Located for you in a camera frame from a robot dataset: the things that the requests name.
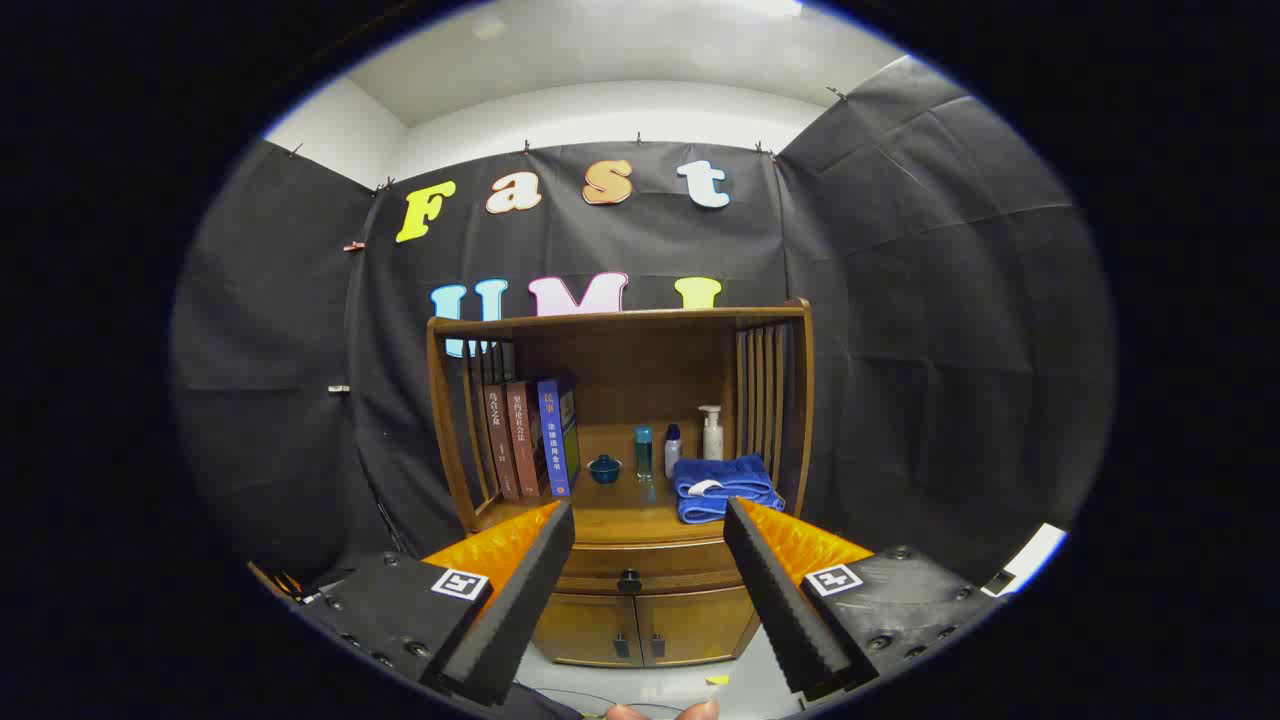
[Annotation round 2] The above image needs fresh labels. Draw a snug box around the wooden countertop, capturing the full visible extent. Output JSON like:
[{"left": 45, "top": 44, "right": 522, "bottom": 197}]
[{"left": 478, "top": 420, "right": 786, "bottom": 549}]

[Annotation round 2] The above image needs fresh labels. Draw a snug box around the wooden cabinet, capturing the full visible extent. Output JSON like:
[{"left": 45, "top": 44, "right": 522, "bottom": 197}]
[{"left": 427, "top": 298, "right": 814, "bottom": 669}]

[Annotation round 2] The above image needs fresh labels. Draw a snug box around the wooden cabinet door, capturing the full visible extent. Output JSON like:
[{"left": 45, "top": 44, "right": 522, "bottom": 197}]
[
  {"left": 535, "top": 592, "right": 641, "bottom": 669},
  {"left": 637, "top": 587, "right": 756, "bottom": 666}
]

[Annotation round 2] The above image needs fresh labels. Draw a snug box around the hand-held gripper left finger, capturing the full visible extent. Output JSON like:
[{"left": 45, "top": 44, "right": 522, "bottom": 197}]
[{"left": 300, "top": 500, "right": 577, "bottom": 707}]

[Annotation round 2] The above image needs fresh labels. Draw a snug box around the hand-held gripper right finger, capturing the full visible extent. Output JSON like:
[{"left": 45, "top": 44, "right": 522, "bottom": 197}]
[{"left": 722, "top": 497, "right": 1001, "bottom": 701}]

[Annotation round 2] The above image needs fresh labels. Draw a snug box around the blue book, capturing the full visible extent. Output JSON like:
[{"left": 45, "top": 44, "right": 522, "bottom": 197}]
[{"left": 537, "top": 376, "right": 582, "bottom": 498}]

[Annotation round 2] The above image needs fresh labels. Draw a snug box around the blue folded towel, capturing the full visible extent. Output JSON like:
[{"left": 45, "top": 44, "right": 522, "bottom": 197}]
[{"left": 672, "top": 454, "right": 787, "bottom": 525}]

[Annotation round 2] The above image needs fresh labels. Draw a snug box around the wooden drawer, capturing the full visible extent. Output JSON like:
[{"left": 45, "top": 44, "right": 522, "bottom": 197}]
[{"left": 555, "top": 545, "right": 746, "bottom": 598}]

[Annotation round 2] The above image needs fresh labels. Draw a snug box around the thin grey cable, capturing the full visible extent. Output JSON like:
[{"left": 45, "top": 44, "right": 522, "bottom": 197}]
[{"left": 520, "top": 685, "right": 681, "bottom": 713}]

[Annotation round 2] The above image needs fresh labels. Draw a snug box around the brown book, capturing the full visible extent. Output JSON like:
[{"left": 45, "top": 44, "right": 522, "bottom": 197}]
[
  {"left": 505, "top": 380, "right": 549, "bottom": 498},
  {"left": 484, "top": 385, "right": 521, "bottom": 501}
]

